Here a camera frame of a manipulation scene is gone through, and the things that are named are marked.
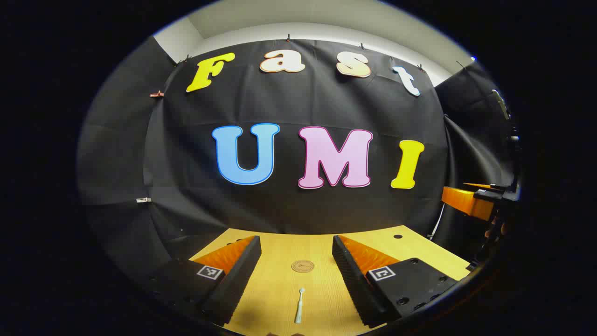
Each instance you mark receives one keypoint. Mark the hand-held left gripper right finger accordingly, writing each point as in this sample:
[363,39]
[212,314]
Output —
[350,275]

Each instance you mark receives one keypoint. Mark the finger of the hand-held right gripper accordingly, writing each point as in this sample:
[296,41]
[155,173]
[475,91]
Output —
[485,186]
[464,203]

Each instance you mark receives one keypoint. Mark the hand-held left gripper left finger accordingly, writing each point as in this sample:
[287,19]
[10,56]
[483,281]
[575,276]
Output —
[242,270]

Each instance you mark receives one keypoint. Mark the round brown coaster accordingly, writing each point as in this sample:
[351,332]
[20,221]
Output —
[302,266]

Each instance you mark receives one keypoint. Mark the pale green toothbrush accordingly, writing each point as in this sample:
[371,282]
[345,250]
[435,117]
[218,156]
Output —
[299,308]

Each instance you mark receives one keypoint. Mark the wooden desktop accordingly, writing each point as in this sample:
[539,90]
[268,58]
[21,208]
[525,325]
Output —
[280,252]

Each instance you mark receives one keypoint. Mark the black backdrop cloth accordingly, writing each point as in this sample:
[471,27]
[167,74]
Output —
[303,107]

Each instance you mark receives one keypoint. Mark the copper clip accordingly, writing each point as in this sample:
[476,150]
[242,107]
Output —
[156,94]

